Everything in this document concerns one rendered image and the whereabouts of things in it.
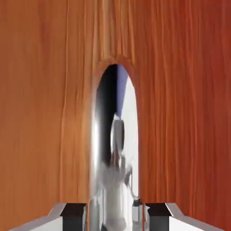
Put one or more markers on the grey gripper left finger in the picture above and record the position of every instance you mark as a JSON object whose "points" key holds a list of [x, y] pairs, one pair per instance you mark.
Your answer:
{"points": [[72, 218]]}

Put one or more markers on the orange wooden drawer front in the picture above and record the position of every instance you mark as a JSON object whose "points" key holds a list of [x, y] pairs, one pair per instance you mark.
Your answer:
{"points": [[36, 90]]}

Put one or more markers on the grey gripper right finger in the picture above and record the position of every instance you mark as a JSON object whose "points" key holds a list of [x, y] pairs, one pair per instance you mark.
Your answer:
{"points": [[158, 218]]}

